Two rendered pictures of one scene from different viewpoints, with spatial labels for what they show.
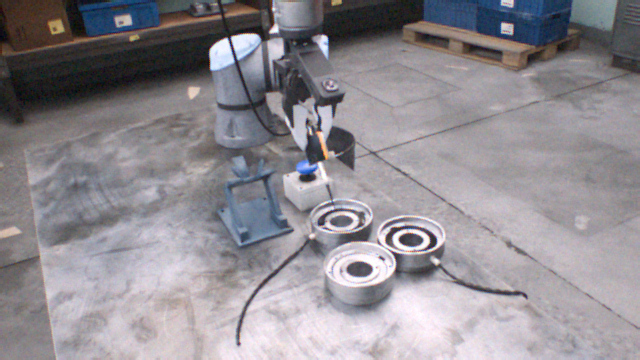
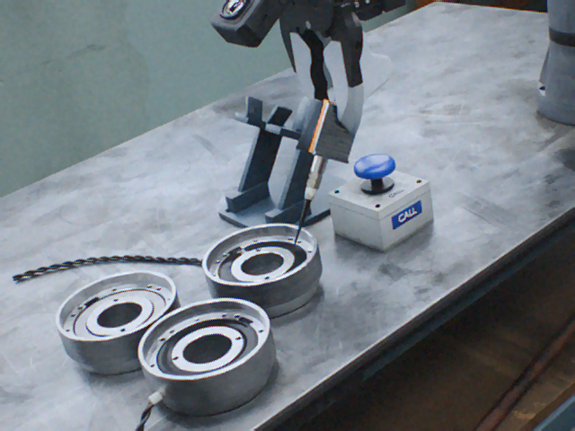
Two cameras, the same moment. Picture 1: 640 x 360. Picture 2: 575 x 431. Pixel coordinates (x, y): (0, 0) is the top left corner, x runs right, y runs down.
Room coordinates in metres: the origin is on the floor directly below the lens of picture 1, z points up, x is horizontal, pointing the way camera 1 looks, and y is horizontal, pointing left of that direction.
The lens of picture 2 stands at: (0.72, -0.74, 1.24)
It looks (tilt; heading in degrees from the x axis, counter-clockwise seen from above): 27 degrees down; 82
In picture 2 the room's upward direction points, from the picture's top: 12 degrees counter-clockwise
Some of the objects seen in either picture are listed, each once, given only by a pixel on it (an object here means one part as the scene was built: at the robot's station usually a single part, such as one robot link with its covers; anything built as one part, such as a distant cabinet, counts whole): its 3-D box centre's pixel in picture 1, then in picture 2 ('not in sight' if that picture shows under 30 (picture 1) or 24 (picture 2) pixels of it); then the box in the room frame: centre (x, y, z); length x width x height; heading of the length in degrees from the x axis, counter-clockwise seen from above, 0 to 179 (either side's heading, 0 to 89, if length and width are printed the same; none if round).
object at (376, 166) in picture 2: (307, 175); (376, 182); (0.91, 0.03, 0.85); 0.04 x 0.04 x 0.05
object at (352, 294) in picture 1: (359, 273); (122, 322); (0.65, -0.04, 0.82); 0.10 x 0.10 x 0.04
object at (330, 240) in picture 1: (341, 225); (264, 271); (0.78, -0.02, 0.82); 0.10 x 0.10 x 0.04
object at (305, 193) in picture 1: (307, 186); (384, 203); (0.91, 0.03, 0.82); 0.08 x 0.07 x 0.05; 27
